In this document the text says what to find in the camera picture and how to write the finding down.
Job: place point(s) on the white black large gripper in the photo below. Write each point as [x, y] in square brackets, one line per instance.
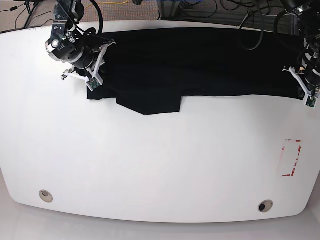
[90, 63]

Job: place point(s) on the white black slim gripper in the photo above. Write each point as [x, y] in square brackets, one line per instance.
[311, 92]

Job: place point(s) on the black graphic t-shirt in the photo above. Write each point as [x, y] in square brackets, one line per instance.
[149, 71]

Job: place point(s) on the large black robot arm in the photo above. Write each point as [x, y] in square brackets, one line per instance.
[83, 49]

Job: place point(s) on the slim black robot arm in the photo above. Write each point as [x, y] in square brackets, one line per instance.
[308, 17]

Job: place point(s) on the red tape rectangle marking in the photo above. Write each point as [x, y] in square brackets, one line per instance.
[289, 157]

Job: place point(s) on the black tripod stand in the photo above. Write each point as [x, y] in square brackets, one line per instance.
[30, 6]

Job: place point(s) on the wrist camera on large arm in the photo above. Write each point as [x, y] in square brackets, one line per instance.
[93, 84]

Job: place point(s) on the wrist camera green board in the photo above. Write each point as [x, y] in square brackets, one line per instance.
[311, 101]

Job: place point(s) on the black cable slim arm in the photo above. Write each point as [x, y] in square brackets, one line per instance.
[255, 23]

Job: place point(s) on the right table cable grommet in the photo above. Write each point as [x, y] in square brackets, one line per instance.
[265, 206]

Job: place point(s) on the table cable grommet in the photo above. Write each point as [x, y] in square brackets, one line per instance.
[45, 196]
[265, 206]

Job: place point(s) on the left table cable grommet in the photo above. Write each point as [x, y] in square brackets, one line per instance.
[45, 196]

